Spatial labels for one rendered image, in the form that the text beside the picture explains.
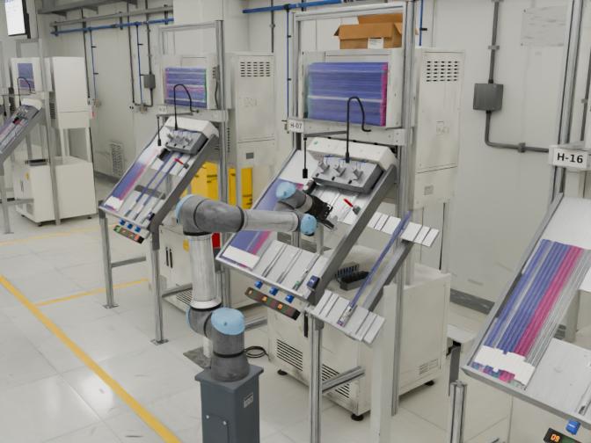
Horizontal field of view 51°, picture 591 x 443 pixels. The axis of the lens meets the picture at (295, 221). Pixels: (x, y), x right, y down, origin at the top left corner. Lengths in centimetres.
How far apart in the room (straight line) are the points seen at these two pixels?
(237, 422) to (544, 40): 279
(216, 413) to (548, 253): 128
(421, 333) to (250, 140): 167
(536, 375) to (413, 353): 128
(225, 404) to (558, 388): 111
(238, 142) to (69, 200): 338
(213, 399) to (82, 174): 494
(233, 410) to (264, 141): 219
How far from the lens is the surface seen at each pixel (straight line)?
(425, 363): 330
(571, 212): 228
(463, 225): 441
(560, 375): 199
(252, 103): 400
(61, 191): 697
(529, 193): 410
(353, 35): 333
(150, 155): 427
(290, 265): 273
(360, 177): 273
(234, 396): 229
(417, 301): 309
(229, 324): 222
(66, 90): 690
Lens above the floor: 165
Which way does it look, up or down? 14 degrees down
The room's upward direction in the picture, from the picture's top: straight up
